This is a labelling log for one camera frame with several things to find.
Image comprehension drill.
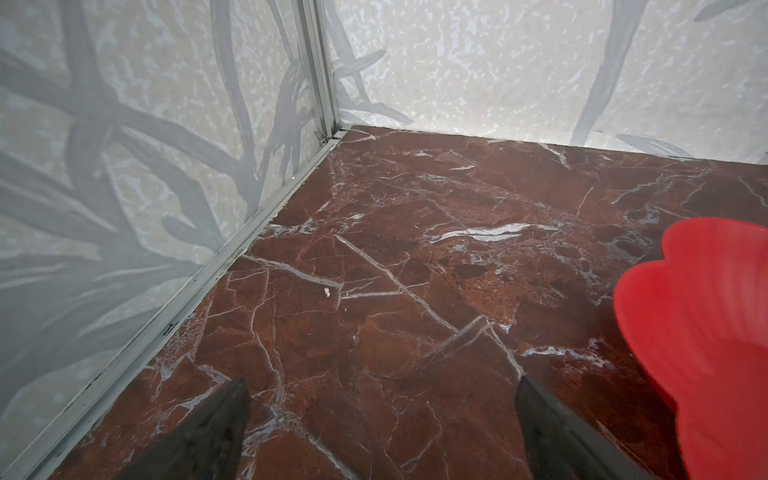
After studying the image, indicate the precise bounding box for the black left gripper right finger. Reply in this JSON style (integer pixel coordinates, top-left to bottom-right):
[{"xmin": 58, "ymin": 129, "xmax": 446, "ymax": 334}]
[{"xmin": 515, "ymin": 376, "xmax": 652, "ymax": 479}]

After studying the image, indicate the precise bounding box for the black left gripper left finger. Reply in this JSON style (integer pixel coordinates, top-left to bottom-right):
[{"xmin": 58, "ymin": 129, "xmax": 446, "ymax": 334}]
[{"xmin": 116, "ymin": 377, "xmax": 250, "ymax": 479}]

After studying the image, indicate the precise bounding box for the red flower-shaped fruit bowl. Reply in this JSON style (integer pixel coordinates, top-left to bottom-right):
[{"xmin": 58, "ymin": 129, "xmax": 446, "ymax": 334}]
[{"xmin": 614, "ymin": 218, "xmax": 767, "ymax": 479}]

